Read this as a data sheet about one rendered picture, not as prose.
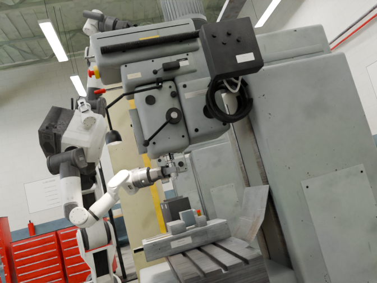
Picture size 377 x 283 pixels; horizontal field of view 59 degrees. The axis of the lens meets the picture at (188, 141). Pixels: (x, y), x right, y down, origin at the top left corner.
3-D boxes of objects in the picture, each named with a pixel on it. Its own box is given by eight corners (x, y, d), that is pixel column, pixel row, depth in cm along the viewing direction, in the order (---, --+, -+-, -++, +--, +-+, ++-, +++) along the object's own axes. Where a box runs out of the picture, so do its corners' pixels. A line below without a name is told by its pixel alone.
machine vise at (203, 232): (146, 263, 128) (139, 233, 129) (145, 256, 143) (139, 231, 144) (231, 237, 135) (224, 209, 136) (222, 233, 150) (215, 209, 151)
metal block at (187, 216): (184, 227, 137) (180, 212, 138) (182, 226, 143) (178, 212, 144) (196, 223, 138) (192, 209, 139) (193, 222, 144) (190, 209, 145)
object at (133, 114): (138, 154, 150) (128, 109, 153) (138, 155, 154) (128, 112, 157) (147, 151, 151) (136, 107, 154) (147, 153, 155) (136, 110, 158)
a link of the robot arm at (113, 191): (130, 172, 154) (108, 193, 150) (139, 183, 160) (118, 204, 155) (123, 167, 159) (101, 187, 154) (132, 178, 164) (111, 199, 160)
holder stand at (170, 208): (175, 237, 177) (166, 199, 180) (166, 234, 198) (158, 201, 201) (197, 230, 181) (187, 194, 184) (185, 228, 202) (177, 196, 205)
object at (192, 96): (191, 138, 145) (176, 81, 148) (183, 147, 168) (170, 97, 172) (232, 128, 148) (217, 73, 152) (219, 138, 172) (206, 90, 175)
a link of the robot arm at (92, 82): (110, 54, 198) (107, 91, 197) (88, 51, 196) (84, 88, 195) (109, 48, 187) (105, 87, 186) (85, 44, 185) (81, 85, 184)
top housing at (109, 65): (96, 67, 143) (88, 31, 145) (102, 87, 168) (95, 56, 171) (202, 48, 152) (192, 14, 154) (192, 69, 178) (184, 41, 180)
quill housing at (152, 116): (150, 155, 143) (132, 85, 147) (147, 161, 163) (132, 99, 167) (192, 145, 146) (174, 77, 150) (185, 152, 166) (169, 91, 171)
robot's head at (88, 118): (82, 130, 166) (82, 117, 160) (77, 117, 172) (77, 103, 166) (96, 128, 169) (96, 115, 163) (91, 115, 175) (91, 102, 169)
